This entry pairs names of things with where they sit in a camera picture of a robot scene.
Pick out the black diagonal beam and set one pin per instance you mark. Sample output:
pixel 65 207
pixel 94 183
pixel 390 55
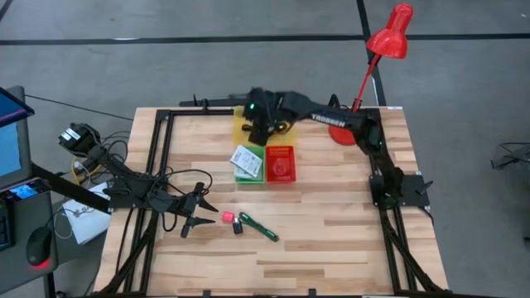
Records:
pixel 70 188

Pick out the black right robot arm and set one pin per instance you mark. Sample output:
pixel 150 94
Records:
pixel 331 118

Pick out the red desk lamp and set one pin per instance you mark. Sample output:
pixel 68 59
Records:
pixel 389 41

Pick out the smartphone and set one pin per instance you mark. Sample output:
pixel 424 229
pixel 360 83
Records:
pixel 22 191

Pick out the yellow translucent plastic bin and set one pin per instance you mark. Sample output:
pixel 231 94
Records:
pixel 238 136

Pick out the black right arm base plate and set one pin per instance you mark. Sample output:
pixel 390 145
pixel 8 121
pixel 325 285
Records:
pixel 414 194

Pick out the grey desk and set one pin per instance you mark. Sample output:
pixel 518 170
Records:
pixel 16 273

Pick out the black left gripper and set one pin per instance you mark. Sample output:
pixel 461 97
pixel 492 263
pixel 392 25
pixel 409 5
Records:
pixel 184 205

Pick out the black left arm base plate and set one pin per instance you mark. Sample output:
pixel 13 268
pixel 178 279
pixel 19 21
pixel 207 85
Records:
pixel 124 200

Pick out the black computer mouse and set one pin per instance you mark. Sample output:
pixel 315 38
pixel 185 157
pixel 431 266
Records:
pixel 39 246

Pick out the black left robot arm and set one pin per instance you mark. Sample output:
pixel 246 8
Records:
pixel 105 159

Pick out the white paper sheet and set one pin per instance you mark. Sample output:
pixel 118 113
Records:
pixel 87 223

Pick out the green plastic basket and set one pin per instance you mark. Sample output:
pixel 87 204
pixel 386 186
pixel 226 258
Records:
pixel 250 181

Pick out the white labelled box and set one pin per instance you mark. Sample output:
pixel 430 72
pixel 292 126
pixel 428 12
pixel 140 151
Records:
pixel 241 174

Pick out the black charger plug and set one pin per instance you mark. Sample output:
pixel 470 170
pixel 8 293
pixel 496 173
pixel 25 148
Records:
pixel 237 228

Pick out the computer monitor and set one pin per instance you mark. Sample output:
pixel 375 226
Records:
pixel 10 153

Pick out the pink charger plug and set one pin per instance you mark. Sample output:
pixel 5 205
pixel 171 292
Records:
pixel 227 217

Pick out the dark keyboard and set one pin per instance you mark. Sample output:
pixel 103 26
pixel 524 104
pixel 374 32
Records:
pixel 4 227

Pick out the red plastic basket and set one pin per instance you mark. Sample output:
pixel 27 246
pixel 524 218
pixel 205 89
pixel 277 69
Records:
pixel 281 165

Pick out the black power strip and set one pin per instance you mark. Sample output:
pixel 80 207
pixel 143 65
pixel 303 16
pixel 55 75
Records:
pixel 215 102

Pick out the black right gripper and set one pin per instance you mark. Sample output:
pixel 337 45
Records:
pixel 265 107

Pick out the black floor stand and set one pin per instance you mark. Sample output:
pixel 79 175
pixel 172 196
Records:
pixel 515 159

